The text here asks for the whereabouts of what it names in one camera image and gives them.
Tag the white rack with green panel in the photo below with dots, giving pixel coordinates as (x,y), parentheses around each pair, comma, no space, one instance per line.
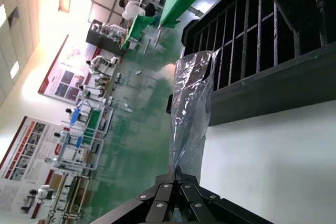
(93,124)

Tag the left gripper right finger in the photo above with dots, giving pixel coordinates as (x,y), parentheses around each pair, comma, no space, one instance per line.
(197,197)

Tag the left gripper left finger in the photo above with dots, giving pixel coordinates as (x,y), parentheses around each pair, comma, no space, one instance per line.
(157,197)

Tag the person in white shirt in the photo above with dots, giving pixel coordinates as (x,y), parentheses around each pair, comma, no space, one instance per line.
(134,9)

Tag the black slotted container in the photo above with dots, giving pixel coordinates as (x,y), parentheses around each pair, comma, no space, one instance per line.
(262,90)

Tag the person in black clothes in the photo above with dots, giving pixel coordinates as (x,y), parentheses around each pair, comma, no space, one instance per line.
(150,9)

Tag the poster with photo row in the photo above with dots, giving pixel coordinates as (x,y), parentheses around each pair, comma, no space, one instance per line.
(26,142)

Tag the tube frame workbench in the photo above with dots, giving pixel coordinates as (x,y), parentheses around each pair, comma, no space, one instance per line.
(63,184)

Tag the small green cloth table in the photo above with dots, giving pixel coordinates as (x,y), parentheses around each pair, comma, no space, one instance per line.
(136,27)

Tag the ceiling light panel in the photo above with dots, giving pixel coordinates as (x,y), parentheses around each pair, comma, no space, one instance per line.
(14,69)
(2,15)

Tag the poster with purple photos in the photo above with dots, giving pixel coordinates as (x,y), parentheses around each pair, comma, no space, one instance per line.
(63,77)

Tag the white rack with blue shelf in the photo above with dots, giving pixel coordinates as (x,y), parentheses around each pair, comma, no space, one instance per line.
(78,142)

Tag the small white floor object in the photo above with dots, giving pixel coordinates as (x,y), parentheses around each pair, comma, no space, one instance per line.
(138,72)

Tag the grey translucent antistatic bag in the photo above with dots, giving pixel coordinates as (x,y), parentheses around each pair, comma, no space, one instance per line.
(189,103)

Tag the black cabinet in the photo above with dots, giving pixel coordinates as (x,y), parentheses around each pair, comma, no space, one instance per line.
(95,37)

